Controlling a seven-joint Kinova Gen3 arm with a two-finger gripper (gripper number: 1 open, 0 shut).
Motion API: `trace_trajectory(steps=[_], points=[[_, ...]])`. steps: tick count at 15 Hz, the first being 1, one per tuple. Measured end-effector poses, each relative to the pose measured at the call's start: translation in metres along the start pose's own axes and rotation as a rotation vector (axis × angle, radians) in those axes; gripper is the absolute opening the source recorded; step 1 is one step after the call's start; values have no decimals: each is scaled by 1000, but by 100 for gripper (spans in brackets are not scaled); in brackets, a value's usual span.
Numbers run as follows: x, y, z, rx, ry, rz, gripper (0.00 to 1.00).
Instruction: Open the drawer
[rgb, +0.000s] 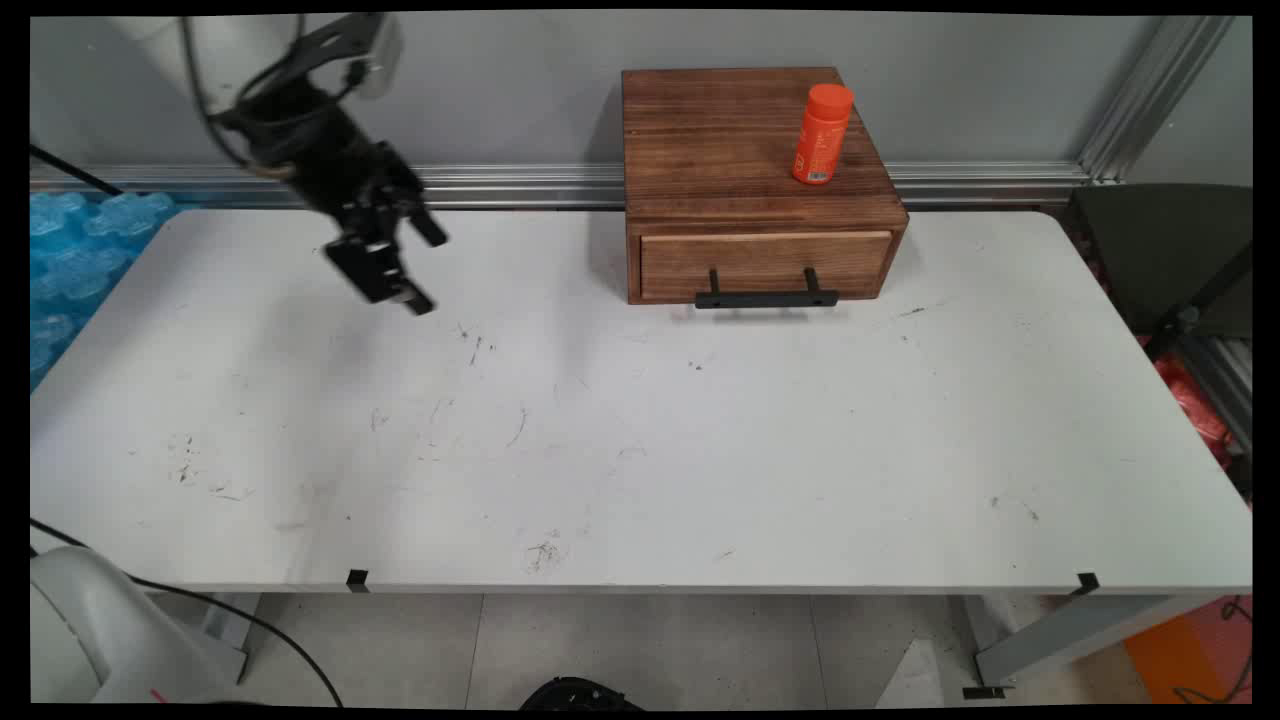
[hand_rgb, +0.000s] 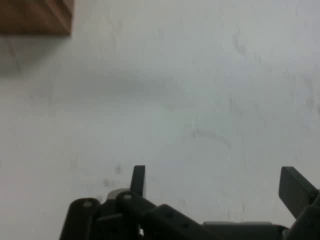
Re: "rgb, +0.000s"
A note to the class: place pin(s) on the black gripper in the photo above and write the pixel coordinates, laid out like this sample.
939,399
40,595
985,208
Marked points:
320,160

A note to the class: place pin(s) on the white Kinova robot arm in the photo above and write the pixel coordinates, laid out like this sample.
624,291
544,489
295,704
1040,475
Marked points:
90,620

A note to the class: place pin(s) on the blue bubble wrap sheet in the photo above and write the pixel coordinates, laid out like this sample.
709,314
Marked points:
75,250

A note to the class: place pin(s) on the small black table clip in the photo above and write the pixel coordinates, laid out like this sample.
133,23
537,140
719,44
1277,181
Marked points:
357,579
1088,582

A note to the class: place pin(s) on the brown wooden drawer cabinet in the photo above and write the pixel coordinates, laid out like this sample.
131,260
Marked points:
720,140

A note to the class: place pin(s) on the grey table leg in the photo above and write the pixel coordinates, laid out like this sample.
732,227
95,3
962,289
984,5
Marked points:
1070,630
235,630

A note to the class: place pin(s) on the orange plastic bottle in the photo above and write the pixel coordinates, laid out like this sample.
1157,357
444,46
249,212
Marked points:
822,135

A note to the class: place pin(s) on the black round floor object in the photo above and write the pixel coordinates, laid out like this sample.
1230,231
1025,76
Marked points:
575,695

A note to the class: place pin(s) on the black table foot plate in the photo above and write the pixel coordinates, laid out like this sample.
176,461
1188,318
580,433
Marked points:
983,692

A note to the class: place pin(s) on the black chair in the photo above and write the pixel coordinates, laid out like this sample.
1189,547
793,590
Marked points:
1160,250

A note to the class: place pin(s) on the red plastic bag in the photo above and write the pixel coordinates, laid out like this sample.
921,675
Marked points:
1195,405

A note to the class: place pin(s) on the orange floor mat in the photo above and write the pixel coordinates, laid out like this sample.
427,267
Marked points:
1190,650

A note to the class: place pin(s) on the horizontal aluminium rail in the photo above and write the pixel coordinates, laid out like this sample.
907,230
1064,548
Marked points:
520,185

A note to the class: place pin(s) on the slanted aluminium post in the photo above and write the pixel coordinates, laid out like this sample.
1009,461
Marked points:
1150,95

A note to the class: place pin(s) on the aluminium frame beam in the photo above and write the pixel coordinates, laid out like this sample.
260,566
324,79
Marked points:
1225,385

